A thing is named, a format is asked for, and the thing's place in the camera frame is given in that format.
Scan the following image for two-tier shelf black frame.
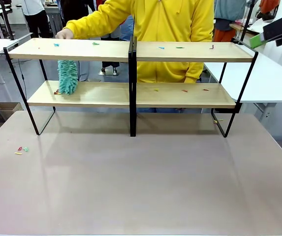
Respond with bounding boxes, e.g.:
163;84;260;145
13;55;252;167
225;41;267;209
3;36;134;137
132;36;259;138

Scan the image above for person's left forearm yellow sleeve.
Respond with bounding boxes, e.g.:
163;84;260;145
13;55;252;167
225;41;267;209
184;36;215;84

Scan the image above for light wooden shelf board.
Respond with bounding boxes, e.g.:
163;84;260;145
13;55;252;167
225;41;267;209
135;83;237;109
135;41;254;62
27;80;131;108
8;38;131;62

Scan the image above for large white table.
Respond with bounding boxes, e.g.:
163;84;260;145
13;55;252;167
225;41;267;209
203;36;282;104

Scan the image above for person's right hand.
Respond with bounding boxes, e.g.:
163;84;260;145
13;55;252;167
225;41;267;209
55;28;74;40

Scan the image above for black stand pole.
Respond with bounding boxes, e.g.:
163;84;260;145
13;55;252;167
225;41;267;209
0;0;15;41
238;0;256;45

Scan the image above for cardboard box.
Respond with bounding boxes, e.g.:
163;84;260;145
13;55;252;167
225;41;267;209
0;102;24;120

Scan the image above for person's right forearm yellow sleeve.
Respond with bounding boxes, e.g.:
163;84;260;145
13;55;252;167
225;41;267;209
65;3;131;40

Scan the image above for person in yellow hoodie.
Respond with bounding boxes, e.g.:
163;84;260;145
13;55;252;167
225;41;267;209
65;0;215;84

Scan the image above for person white shirt black trousers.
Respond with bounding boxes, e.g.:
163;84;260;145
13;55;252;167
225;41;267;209
21;0;50;39

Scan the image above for grey cabinet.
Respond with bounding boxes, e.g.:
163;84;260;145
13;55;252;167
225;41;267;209
49;7;64;35

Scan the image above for orange garment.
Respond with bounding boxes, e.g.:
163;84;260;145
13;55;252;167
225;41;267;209
213;26;237;42

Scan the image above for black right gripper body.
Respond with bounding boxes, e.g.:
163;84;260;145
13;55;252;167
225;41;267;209
263;13;282;47

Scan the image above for person in dark clothes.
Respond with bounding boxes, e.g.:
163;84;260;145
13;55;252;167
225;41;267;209
61;0;96;25

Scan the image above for teal chenille duster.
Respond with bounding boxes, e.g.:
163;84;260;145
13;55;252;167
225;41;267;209
57;59;79;95

